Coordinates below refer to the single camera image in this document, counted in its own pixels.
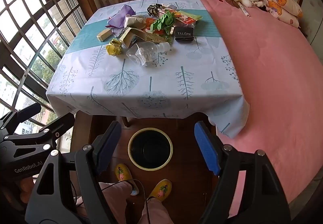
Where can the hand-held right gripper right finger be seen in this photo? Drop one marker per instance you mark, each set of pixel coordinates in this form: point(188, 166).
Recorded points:
point(205, 148)

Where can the yellow crumpled paper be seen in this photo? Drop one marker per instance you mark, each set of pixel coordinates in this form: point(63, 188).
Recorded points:
point(114, 48)

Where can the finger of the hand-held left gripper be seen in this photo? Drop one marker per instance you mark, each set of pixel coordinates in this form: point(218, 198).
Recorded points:
point(25, 114)
point(55, 125)

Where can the person's leg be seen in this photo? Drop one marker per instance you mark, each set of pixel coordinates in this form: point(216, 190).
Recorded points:
point(113, 201)
point(156, 214)

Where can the person's left leg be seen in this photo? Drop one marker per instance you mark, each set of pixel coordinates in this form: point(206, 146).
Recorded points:
point(113, 201)

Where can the black-white crumpled wrapper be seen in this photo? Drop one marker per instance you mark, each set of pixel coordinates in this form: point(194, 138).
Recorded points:
point(154, 9)

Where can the yellow-rimmed black trash bin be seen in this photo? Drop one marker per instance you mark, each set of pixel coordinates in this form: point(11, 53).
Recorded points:
point(150, 149)

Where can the person's right leg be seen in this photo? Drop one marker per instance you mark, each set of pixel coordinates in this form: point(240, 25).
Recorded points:
point(156, 214)

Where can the red snack packet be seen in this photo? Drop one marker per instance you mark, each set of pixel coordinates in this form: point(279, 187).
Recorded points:
point(150, 23)

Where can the clear plastic bottle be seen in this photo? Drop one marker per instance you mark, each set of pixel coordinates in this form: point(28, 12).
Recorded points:
point(143, 54)

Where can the white marker pen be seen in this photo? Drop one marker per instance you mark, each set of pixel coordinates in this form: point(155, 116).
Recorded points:
point(243, 9)

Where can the green crumpled paper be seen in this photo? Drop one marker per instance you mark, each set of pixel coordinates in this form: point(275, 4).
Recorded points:
point(161, 22)

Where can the cream bear-print bolster pillow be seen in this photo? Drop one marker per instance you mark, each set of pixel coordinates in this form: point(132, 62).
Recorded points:
point(280, 4)

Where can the yellow embroidered slipper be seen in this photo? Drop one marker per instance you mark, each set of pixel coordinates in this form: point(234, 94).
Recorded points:
point(121, 171)
point(161, 188)

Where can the small purple-white carton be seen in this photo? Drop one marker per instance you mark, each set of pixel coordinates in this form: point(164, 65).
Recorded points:
point(170, 7)

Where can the tan wooden block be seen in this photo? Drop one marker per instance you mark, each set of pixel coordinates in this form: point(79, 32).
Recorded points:
point(104, 35)

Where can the light green plastic bag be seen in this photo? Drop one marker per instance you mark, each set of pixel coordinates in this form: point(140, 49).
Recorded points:
point(195, 15)

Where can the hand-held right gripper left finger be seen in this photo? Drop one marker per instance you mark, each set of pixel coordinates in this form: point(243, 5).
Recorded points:
point(111, 145)

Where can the wooden table leg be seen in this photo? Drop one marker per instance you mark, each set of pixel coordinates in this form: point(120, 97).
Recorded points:
point(125, 121)

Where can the beige crumpled paper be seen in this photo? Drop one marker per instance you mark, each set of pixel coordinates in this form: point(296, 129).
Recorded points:
point(133, 21)

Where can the purple crumpled plastic bag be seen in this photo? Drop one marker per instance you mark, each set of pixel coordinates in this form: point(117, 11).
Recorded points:
point(121, 16)

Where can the window with black grille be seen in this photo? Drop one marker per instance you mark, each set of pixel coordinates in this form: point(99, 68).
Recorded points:
point(37, 25)

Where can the person's left hand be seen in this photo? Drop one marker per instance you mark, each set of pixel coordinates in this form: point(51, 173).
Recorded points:
point(25, 190)

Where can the small black box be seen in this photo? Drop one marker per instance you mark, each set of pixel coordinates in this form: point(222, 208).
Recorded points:
point(185, 33)

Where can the long red-white carton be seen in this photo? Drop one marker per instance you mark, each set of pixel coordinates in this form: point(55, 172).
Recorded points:
point(185, 19)

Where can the brown cardboard box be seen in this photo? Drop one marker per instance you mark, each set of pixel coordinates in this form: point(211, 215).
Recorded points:
point(131, 35)

